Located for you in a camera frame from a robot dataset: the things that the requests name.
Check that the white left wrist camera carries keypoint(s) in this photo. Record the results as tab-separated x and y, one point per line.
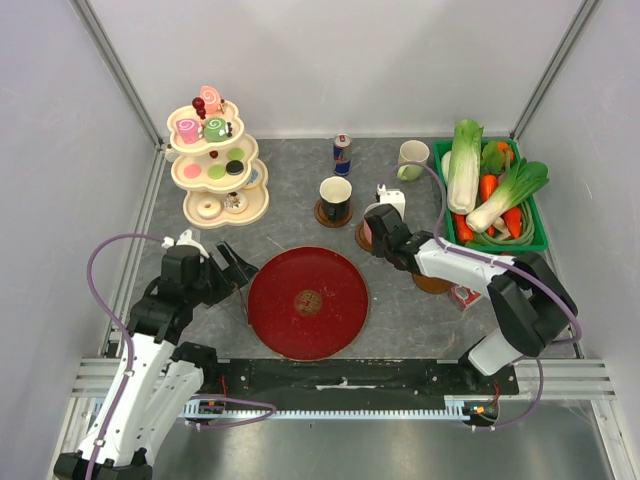
189	237

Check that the toy napa cabbage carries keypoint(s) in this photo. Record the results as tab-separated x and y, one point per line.
464	167

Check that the white chocolate sprinkle donut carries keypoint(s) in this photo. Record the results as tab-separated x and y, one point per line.
235	202

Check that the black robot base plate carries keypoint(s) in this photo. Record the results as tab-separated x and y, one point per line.
434	377

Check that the brown wooden coaster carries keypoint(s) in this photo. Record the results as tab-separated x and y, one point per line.
322	218
431	285
359	236

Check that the toy leafy green vegetable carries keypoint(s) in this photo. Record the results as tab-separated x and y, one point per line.
497	157

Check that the green macaron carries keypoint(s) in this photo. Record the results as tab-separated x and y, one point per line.
236	154
216	172

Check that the black mug white inside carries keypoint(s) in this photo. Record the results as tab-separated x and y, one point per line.
335	195

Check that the hot pink swirl roll cake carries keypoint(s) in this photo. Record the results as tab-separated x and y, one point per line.
189	130

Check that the pink mug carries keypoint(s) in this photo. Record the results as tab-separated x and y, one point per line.
366	229

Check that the toy bok choy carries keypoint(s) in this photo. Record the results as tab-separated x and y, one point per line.
521	182

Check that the salmon pink swirl roll cake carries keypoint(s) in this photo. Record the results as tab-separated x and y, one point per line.
213	102

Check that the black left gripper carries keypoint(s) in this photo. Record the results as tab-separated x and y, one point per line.
238	270

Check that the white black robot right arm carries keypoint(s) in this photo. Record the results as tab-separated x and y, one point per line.
530	304

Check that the toy orange carrot upper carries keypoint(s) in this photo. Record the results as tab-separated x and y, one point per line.
487	186

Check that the cream three-tier dessert stand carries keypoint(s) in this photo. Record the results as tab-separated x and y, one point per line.
216	163

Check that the plain white donut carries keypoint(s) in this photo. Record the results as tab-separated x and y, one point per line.
209	208

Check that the pink macaron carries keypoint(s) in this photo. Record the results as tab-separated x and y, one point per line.
192	171

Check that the round red lacquer tray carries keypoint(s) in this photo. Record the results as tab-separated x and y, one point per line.
308	303

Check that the green plastic crate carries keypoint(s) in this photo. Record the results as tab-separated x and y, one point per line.
447	229

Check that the brown wooden coaster middle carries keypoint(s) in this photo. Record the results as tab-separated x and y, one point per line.
359	236

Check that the blue frosted donut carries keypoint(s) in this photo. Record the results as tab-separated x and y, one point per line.
254	178

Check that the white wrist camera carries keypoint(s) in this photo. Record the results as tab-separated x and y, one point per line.
393	197
189	237

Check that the red bull can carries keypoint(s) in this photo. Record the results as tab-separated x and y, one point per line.
341	154

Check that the green swirl roll cake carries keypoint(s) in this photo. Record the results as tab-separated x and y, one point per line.
217	130

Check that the light green mug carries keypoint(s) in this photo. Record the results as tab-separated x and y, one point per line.
412	154

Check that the toy orange carrot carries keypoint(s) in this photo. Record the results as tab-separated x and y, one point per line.
463	231
487	186

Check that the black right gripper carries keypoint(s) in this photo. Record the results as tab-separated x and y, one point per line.
376	248

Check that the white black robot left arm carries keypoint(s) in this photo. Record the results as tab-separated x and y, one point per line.
157	374

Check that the white slotted cable duct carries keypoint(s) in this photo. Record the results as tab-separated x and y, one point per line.
211	410

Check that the black sandwich cookie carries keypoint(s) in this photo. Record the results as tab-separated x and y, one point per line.
234	167

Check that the toy orange carrot lower left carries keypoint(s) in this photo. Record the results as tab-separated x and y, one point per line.
463	231

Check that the silver metal serving tongs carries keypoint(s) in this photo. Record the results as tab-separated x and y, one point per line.
236	304

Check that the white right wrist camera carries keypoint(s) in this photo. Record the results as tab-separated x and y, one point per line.
393	197

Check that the brown wooden coaster right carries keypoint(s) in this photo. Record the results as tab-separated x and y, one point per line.
431	285

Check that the brown wooden coaster left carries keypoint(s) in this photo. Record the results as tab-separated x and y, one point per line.
322	218

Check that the toy green long beans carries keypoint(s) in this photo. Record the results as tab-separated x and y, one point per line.
526	238

